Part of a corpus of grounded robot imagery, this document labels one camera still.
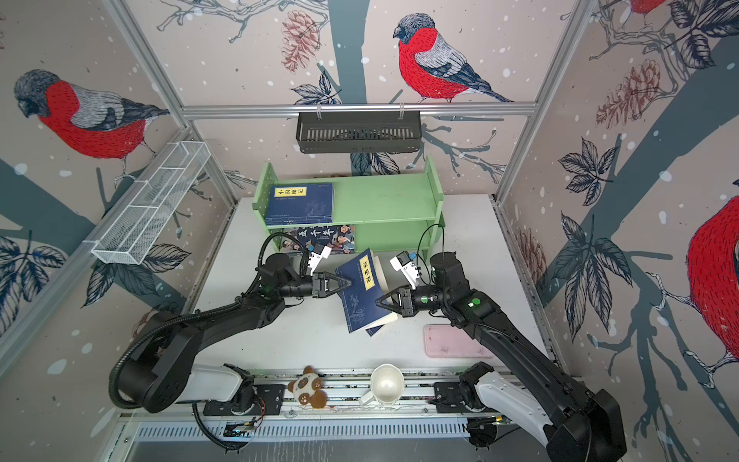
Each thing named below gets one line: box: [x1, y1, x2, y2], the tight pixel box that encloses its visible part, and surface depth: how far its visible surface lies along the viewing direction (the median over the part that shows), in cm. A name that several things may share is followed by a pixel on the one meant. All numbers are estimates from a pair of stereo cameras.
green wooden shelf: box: [252, 154, 446, 255], surface depth 87 cm
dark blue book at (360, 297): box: [334, 248, 392, 334], surface depth 73 cm
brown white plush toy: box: [287, 365, 329, 410], surface depth 74 cm
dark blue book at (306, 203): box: [265, 182, 334, 226], surface depth 81 cm
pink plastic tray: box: [423, 323, 495, 360], surface depth 81 cm
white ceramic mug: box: [358, 363, 406, 407], surface depth 71 cm
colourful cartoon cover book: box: [281, 225, 356, 255], surface depth 92 cm
